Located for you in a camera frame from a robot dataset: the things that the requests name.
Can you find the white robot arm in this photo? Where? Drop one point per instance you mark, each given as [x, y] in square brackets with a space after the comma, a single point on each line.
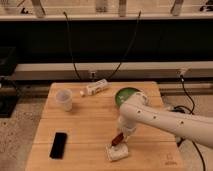
[133, 109]

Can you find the white plastic bottle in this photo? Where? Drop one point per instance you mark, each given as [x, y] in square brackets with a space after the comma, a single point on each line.
[94, 88]

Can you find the white sponge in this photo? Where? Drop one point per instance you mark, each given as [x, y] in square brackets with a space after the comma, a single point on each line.
[115, 153]

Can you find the green bowl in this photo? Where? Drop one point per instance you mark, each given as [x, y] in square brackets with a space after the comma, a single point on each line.
[130, 95]

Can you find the black phone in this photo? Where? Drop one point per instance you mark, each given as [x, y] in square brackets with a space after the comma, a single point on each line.
[58, 146]

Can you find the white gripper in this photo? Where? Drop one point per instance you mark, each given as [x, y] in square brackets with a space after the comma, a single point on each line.
[126, 133]

